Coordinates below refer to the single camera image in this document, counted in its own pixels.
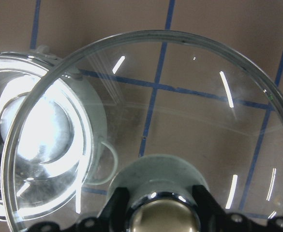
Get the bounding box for glass pot lid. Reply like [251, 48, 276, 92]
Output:
[1, 30, 283, 232]

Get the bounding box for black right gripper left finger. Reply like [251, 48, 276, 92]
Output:
[78, 186, 134, 232]

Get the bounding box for pale green steel pot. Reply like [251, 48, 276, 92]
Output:
[0, 45, 118, 221]

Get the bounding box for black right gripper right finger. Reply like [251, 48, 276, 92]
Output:
[192, 185, 283, 232]

